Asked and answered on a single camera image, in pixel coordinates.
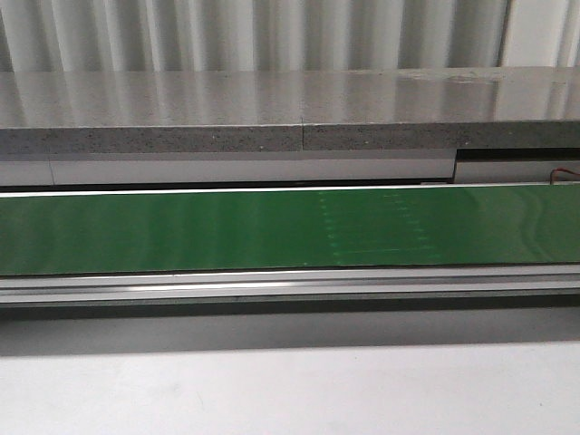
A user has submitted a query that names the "red wire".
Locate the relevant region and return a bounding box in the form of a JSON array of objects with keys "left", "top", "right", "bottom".
[{"left": 546, "top": 167, "right": 580, "bottom": 185}]

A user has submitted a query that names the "aluminium conveyor frame rail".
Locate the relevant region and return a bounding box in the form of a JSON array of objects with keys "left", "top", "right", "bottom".
[{"left": 1, "top": 264, "right": 579, "bottom": 308}]

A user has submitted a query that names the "green conveyor belt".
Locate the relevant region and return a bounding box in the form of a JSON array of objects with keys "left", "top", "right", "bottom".
[{"left": 1, "top": 184, "right": 579, "bottom": 276}]

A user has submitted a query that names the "grey speckled stone counter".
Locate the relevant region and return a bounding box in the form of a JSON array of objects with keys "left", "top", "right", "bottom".
[{"left": 1, "top": 67, "right": 579, "bottom": 154}]

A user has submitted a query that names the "white pleated curtain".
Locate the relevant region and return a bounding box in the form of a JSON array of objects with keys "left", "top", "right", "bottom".
[{"left": 1, "top": 1, "right": 579, "bottom": 72}]

